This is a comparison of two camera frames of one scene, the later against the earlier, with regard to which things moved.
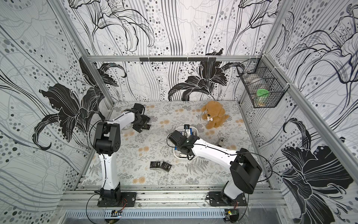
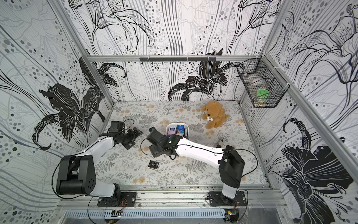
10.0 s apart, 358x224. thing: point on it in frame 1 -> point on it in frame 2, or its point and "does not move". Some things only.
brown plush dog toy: [214, 114] does not move
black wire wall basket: [264, 86] does not move
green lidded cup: [262, 96] does not move
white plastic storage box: [193, 130] -> [180, 123]
